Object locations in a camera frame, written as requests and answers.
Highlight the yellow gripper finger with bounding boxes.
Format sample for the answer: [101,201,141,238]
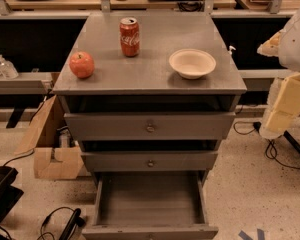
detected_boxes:
[259,73,300,140]
[257,31,281,57]

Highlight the red coke can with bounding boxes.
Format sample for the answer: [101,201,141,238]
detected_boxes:
[119,17,140,57]

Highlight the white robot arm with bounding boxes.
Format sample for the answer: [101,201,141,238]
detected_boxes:
[257,8,300,140]

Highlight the grey drawer cabinet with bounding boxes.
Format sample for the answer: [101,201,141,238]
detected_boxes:
[52,11,248,240]

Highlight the top grey drawer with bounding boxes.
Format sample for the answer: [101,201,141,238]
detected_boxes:
[64,112,235,141]

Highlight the bottom grey drawer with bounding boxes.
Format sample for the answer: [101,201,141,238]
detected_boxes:
[82,171,218,240]

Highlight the white pump bottle top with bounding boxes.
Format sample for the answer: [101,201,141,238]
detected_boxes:
[228,45,236,55]

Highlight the black power adapter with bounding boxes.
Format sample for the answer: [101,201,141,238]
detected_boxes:
[253,122,261,132]

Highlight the white paper bowl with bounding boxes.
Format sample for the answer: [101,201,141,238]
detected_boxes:
[169,49,216,80]

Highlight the red apple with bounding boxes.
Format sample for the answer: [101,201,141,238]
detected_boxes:
[69,52,95,79]

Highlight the cardboard box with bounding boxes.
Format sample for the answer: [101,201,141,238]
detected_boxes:
[15,96,84,180]

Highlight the clear sanitizer bottle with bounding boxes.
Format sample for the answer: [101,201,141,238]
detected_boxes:
[0,55,19,79]

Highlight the black chair base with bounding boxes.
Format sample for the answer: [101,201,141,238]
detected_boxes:
[0,166,23,240]

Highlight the black floor cable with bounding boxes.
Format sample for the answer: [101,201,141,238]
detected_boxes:
[232,120,300,172]

